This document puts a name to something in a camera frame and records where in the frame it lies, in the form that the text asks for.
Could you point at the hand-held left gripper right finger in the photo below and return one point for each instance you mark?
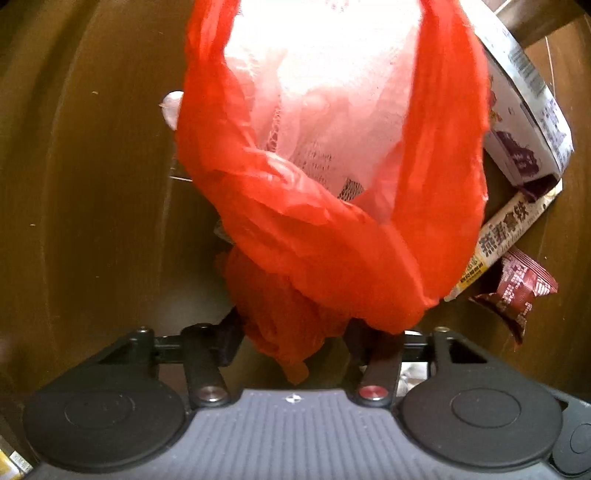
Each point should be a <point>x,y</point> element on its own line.
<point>381,374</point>

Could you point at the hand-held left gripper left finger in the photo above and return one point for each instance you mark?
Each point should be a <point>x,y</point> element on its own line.
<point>228,341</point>

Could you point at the red plastic bag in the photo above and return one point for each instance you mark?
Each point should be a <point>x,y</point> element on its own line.
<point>323,240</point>

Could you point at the dark red snack wrapper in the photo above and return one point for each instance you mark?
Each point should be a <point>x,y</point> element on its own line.
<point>517,286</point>

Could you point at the cream stick packet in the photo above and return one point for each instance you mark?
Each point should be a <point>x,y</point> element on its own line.
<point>501,230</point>

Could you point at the small white scrap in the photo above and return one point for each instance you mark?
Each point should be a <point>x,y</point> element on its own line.
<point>171,108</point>

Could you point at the yellow packet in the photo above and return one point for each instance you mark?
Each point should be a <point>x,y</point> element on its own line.
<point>9,464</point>

